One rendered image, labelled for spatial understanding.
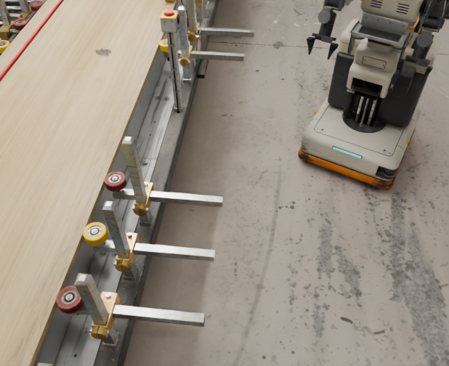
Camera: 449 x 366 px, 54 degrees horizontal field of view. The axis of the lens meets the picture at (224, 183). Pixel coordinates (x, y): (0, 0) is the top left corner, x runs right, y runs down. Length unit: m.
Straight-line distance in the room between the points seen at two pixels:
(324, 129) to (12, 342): 2.15
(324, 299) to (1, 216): 1.60
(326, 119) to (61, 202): 1.86
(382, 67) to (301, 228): 1.01
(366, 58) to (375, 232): 1.01
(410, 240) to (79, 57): 2.11
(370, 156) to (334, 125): 0.32
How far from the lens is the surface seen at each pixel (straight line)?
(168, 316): 1.43
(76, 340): 1.72
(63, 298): 1.47
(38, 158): 1.92
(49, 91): 2.27
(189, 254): 1.56
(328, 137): 2.86
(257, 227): 2.66
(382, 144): 2.89
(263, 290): 2.44
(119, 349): 1.58
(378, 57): 2.51
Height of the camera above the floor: 2.13
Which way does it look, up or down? 48 degrees down
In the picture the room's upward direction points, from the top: 1 degrees counter-clockwise
